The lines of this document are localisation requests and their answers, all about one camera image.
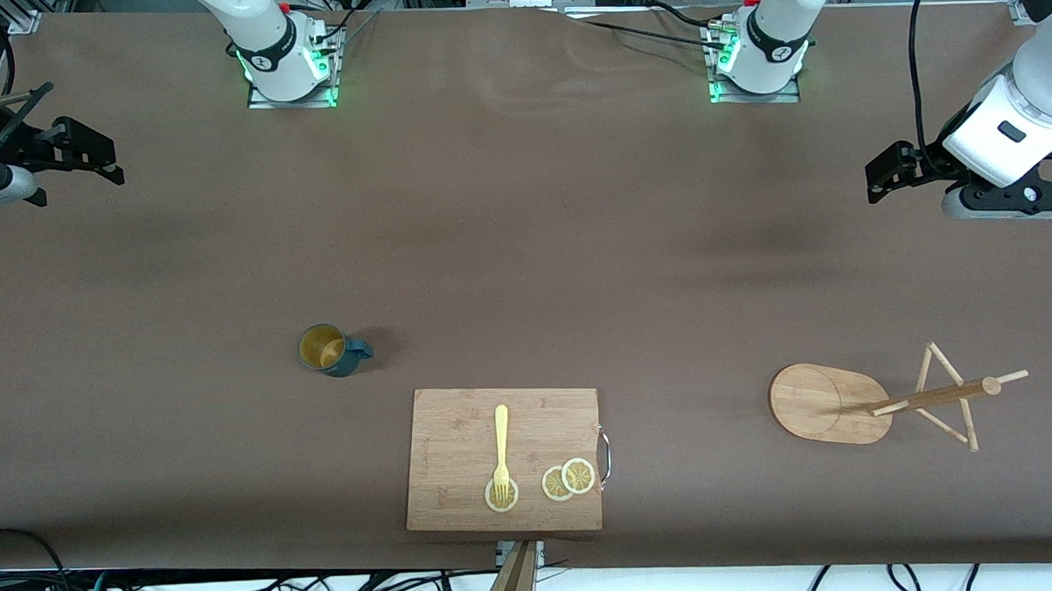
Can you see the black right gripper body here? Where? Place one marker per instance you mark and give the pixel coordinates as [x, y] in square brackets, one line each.
[24, 154]

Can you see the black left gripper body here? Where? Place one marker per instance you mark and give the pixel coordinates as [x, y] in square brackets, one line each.
[931, 162]

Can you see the teal cup yellow inside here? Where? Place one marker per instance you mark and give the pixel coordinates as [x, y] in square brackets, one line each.
[322, 348]

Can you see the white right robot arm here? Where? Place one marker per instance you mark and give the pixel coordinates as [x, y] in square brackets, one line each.
[259, 34]

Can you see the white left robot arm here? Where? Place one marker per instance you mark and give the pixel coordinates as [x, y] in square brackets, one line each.
[779, 24]

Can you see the wooden mug rack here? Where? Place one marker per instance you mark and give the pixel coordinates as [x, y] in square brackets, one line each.
[818, 403]

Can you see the lemon slice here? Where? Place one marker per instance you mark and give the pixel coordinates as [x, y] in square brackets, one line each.
[579, 476]
[494, 505]
[551, 485]

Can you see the bamboo cutting board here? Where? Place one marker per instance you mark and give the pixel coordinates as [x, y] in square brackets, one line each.
[452, 447]

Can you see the yellow plastic fork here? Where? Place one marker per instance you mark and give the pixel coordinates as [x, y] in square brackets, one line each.
[501, 436]

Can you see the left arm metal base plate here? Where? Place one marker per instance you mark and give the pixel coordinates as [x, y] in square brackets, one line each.
[755, 98]

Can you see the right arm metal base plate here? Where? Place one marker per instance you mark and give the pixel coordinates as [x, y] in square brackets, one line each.
[292, 102]

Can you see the metal bracket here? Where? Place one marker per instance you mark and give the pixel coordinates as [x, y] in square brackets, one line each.
[540, 553]

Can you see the wooden post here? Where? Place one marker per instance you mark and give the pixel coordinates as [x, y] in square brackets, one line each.
[512, 589]

